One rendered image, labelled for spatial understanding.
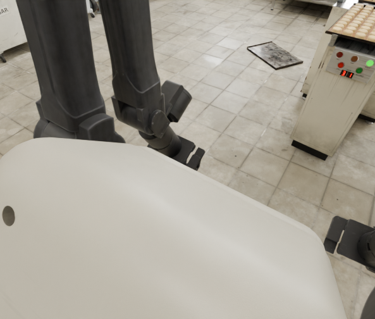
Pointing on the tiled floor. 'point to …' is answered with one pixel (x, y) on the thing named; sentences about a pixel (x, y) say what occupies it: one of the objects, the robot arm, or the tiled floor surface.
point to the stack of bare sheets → (274, 55)
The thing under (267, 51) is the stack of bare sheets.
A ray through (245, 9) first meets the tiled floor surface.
